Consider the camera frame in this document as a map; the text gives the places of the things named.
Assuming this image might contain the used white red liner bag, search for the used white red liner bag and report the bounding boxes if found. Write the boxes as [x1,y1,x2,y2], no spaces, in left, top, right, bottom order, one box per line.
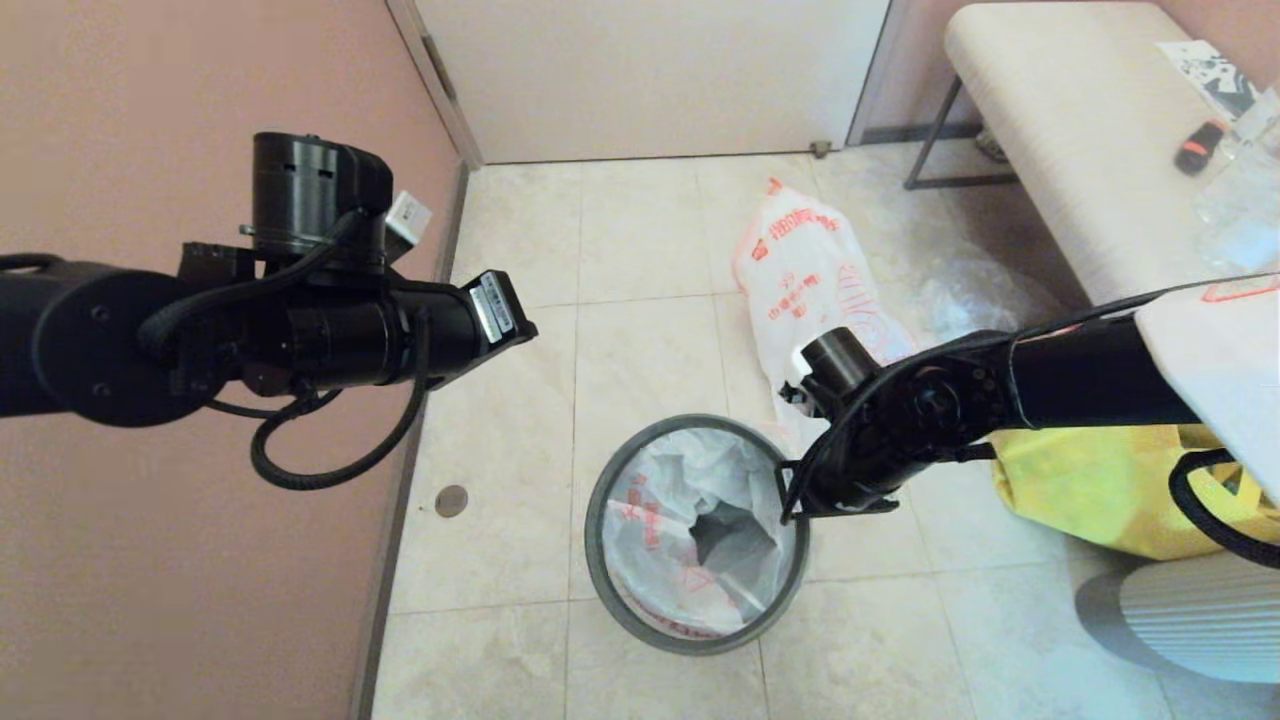
[733,177,916,456]

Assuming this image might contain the grey bin retaining ring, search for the grey bin retaining ring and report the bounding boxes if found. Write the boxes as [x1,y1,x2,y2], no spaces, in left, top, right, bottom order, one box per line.
[584,413,811,657]

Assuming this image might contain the black round trash bin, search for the black round trash bin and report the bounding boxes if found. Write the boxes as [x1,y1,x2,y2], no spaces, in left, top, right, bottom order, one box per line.
[688,505,779,571]

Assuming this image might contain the clear plastic bag dark contents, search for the clear plastic bag dark contents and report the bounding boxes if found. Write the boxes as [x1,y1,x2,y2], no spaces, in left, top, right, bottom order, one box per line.
[918,250,1076,346]

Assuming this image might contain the yellow fabric bag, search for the yellow fabric bag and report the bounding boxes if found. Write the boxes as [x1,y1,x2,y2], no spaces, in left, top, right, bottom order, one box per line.
[992,425,1280,561]

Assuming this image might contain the white door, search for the white door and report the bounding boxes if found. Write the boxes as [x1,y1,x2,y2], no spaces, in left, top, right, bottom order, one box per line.
[415,0,891,166]

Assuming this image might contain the beige table with metal legs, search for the beige table with metal legs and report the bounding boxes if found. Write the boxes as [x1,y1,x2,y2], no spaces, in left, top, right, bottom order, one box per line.
[905,3,1280,306]

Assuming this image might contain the clear bottle with blue tint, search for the clear bottle with blue tint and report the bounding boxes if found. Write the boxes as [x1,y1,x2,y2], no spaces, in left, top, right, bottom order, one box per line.
[1190,85,1280,273]

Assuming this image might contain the black orange small device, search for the black orange small device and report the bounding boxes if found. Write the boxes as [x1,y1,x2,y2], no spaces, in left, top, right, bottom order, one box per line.
[1172,120,1225,178]

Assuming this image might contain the black white printed leaflet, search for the black white printed leaflet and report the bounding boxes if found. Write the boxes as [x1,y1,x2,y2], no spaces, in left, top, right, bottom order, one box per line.
[1155,40,1257,119]

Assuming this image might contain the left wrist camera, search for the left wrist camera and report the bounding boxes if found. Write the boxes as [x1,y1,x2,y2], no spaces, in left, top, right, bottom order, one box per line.
[385,190,433,266]

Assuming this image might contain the thin black left camera cable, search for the thin black left camera cable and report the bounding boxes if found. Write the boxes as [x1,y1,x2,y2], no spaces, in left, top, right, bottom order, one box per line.
[210,390,341,421]

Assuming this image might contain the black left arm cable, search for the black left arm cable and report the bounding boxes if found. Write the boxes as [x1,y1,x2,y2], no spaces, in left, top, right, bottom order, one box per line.
[140,205,431,491]

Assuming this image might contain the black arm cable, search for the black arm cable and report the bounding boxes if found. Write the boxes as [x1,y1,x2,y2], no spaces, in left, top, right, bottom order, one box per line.
[140,205,431,491]
[780,275,1280,571]

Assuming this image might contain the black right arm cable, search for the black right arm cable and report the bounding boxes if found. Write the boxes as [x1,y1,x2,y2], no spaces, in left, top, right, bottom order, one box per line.
[780,275,1280,571]

